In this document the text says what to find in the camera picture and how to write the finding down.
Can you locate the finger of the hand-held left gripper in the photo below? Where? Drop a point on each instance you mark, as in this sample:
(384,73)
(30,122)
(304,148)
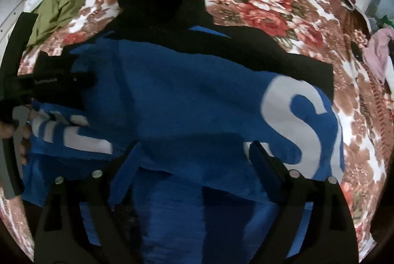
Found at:
(83,80)

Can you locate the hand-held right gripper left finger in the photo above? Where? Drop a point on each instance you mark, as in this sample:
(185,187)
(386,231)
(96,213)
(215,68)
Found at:
(124,174)

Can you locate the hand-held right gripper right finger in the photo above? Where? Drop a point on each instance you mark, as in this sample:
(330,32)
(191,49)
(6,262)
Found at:
(267,171)

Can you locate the blue black lettered hoodie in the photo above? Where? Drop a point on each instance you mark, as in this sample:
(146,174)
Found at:
(184,97)

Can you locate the person's left hand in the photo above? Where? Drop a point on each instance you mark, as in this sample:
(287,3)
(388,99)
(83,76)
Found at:
(24,144)

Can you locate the pink cloth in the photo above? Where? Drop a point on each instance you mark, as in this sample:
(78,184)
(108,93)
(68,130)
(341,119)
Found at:
(380,51)

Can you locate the floral blanket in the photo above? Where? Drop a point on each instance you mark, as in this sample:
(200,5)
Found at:
(261,5)

